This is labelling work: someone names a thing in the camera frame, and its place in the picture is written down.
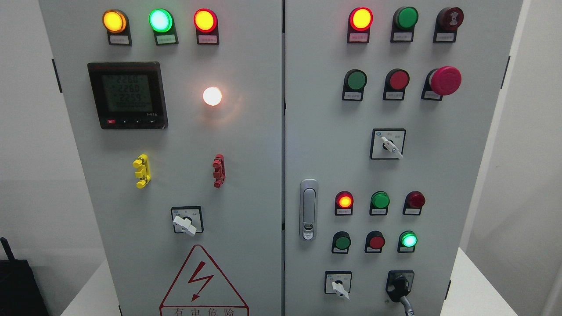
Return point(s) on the red high voltage warning sticker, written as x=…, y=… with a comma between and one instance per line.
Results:
x=200, y=288

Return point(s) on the white glowing indicator light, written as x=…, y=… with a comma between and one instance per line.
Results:
x=212, y=96

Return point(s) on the black knob switch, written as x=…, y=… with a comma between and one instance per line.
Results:
x=399, y=284

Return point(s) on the red indicator light middle left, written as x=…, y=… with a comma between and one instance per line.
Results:
x=344, y=204

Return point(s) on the white selector switch lower right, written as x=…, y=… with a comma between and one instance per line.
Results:
x=338, y=282

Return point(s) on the green indicator light lower right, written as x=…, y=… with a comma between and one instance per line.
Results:
x=407, y=242

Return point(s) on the yellow terminal connector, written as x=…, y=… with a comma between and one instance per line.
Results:
x=143, y=173

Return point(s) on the white selector switch left door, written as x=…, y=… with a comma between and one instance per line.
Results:
x=187, y=219

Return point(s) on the red indicator light middle right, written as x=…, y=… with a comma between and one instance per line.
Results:
x=414, y=203

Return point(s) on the white selector switch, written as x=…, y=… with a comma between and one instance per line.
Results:
x=387, y=144
x=338, y=282

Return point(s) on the red push button upper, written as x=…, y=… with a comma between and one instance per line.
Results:
x=396, y=82

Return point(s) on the red push button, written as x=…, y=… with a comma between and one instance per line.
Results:
x=396, y=82
x=374, y=242

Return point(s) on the green push button upper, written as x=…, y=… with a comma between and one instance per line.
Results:
x=354, y=83

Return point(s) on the green push button lower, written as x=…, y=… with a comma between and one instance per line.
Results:
x=341, y=242

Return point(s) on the green indicator light top right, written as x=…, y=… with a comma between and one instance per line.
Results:
x=403, y=24

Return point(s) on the dark red buzzer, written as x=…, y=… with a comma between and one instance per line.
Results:
x=447, y=23

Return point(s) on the silver door lock handle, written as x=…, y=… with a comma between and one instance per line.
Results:
x=308, y=196

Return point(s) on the grey electrical control cabinet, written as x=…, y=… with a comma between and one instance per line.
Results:
x=280, y=66

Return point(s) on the white selector switch upper right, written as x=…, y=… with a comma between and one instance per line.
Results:
x=387, y=144

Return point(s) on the red push button lower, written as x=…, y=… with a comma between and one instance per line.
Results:
x=374, y=242

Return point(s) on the red indicator light top right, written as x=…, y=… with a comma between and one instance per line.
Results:
x=359, y=25

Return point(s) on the lit green indicator light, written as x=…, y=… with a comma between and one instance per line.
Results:
x=163, y=27

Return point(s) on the red terminal connector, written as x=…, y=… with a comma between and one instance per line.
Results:
x=218, y=171

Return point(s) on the black digital power meter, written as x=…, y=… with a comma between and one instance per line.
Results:
x=128, y=95

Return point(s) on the black device with antenna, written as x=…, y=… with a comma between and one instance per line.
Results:
x=19, y=293

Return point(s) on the yellow indicator light top left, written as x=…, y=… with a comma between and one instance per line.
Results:
x=116, y=24

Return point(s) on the green push button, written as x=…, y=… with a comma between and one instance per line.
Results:
x=341, y=242
x=354, y=83

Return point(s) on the red emergency stop button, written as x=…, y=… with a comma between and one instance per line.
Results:
x=441, y=82

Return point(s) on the green indicator light middle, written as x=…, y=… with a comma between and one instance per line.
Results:
x=379, y=204

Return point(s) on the red ringed indicator light left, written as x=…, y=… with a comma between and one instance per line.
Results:
x=206, y=27

